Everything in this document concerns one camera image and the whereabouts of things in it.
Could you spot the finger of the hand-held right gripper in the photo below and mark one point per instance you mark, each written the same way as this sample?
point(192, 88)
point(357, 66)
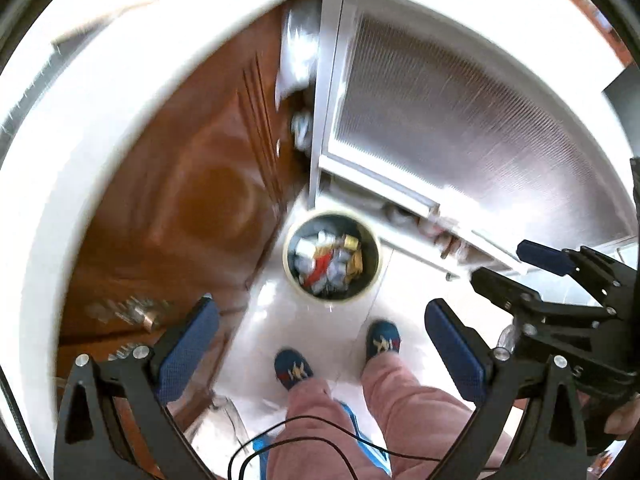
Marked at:
point(505, 290)
point(542, 257)

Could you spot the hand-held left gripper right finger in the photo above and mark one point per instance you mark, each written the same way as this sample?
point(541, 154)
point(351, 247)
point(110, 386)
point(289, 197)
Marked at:
point(452, 355)

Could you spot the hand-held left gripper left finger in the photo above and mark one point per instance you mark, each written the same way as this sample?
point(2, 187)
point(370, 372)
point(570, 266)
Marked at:
point(190, 347)

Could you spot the yellow rimmed trash bin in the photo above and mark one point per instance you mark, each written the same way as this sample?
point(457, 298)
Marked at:
point(295, 285)

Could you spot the red snack packet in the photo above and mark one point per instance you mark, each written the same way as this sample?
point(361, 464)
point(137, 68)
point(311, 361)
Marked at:
point(320, 266)

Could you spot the person's right hand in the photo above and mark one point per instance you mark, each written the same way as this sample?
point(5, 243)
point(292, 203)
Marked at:
point(622, 417)

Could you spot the blue right shoe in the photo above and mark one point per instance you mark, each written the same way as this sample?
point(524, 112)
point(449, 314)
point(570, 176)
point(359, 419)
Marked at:
point(383, 342)

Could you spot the blue shoe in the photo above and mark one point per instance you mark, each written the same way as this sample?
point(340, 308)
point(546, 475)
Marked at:
point(383, 342)
point(294, 369)

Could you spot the blue left shoe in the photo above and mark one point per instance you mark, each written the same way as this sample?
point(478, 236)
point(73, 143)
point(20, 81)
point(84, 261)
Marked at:
point(294, 369)

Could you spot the person's left leg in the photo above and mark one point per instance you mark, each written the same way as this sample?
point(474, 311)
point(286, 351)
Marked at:
point(310, 420)

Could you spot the brown wooden cabinet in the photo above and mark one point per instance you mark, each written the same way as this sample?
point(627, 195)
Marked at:
point(190, 200)

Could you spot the white framed ribbed panel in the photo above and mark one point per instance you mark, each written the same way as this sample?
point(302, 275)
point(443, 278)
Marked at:
point(450, 135)

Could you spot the clear plastic bag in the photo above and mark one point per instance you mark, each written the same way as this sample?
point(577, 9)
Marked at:
point(300, 45)

